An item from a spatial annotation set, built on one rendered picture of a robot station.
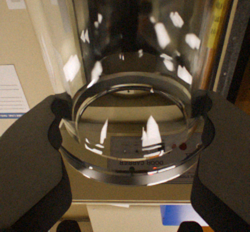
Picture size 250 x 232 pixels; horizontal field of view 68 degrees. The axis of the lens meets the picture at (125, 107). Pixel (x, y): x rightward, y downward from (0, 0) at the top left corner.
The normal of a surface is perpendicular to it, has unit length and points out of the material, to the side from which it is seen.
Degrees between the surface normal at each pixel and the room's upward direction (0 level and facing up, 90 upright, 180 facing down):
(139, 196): 135
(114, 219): 90
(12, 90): 90
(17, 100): 90
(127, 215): 90
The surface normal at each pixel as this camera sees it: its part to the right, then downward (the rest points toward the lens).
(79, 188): -0.05, -0.22
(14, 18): -0.04, 0.53
